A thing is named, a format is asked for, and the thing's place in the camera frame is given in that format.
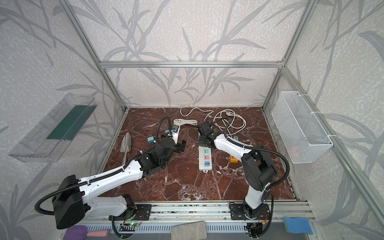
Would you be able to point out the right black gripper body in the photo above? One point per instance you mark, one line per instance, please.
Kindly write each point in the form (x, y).
(202, 130)

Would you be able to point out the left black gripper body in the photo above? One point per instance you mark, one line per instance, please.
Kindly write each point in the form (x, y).
(179, 147)

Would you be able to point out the white multicolour power strip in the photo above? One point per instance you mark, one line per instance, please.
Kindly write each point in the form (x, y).
(205, 157)

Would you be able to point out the orange power strip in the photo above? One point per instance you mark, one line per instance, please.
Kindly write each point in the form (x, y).
(233, 159)

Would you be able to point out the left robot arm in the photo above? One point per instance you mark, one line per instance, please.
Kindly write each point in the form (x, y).
(78, 199)

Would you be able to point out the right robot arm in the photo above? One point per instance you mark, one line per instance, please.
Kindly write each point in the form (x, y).
(259, 168)

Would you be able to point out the grey garden trowel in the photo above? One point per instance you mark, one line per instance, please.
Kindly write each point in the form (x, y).
(126, 146)

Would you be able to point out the grey sponge block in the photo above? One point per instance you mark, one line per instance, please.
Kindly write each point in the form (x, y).
(190, 231)

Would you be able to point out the purple pink brush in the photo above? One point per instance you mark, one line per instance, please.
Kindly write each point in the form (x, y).
(81, 232)

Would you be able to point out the blue sponge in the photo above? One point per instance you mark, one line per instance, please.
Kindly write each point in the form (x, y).
(297, 225)

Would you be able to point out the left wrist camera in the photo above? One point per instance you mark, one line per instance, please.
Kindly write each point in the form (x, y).
(174, 133)

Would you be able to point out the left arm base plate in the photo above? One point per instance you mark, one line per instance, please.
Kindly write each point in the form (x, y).
(140, 213)

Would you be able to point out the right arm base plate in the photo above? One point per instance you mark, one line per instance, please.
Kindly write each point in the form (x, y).
(243, 212)

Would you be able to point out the white wire mesh basket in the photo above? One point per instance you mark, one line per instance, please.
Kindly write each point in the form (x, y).
(302, 133)

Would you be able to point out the clear plastic wall tray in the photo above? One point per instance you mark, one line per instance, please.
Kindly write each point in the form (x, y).
(50, 138)

